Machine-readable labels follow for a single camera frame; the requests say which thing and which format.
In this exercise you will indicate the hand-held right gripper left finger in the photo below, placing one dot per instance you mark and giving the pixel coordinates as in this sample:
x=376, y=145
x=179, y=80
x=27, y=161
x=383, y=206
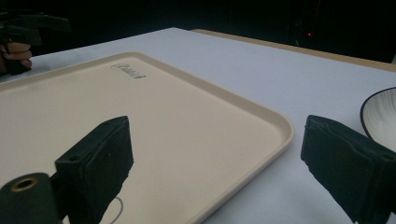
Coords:
x=96, y=161

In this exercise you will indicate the white bowl with dark rim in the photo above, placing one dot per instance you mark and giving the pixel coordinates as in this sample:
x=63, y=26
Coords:
x=382, y=116

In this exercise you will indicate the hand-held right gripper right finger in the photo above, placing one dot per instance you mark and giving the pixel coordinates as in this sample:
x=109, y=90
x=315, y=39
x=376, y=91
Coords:
x=348, y=165

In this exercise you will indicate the beige plastic tray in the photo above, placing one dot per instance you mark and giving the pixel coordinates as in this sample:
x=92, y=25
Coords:
x=174, y=130

